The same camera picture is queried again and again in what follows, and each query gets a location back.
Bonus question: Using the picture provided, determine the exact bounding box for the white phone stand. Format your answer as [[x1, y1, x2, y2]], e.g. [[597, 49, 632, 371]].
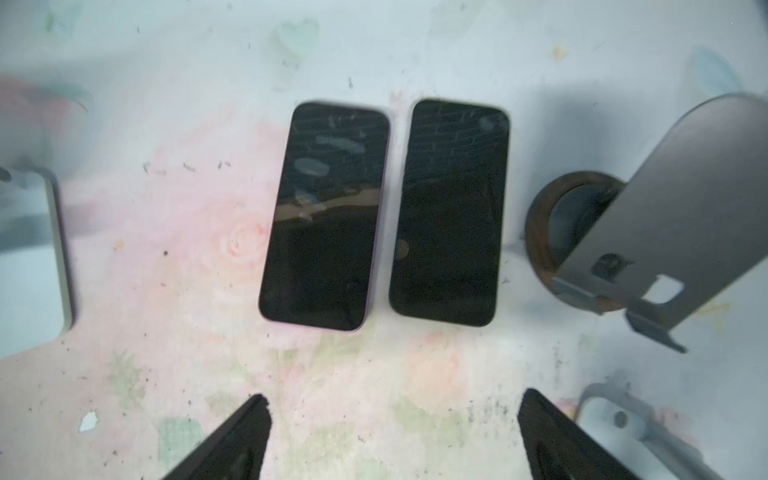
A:
[[1, 168, 73, 358], [575, 383, 721, 479]]

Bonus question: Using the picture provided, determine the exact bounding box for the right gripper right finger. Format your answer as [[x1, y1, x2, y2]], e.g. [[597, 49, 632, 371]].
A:
[[517, 388, 636, 480]]

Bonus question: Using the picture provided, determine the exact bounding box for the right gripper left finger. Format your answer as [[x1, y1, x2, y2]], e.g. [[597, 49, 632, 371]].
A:
[[165, 394, 272, 480]]

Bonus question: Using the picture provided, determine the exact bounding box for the phone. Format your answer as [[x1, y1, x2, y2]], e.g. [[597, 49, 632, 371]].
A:
[[389, 99, 510, 327], [259, 102, 390, 331]]

